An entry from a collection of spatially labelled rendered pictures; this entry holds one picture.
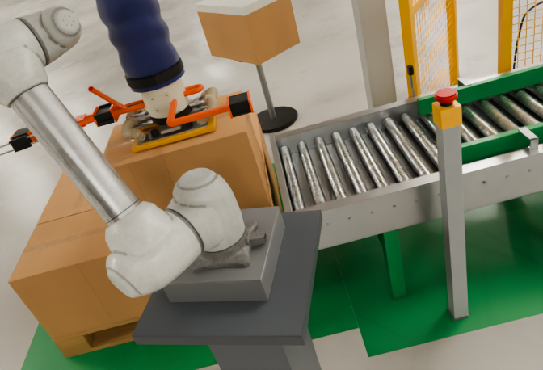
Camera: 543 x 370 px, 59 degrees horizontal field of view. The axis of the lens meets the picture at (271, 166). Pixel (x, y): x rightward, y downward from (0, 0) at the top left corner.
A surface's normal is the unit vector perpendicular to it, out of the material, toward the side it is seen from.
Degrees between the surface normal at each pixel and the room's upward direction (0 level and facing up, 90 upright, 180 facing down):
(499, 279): 0
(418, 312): 0
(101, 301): 90
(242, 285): 90
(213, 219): 85
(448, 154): 90
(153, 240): 57
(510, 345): 0
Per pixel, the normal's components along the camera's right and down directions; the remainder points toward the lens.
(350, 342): -0.25, -0.81
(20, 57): 0.61, -0.15
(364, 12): 0.11, 0.52
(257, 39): 0.63, 0.28
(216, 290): -0.18, 0.58
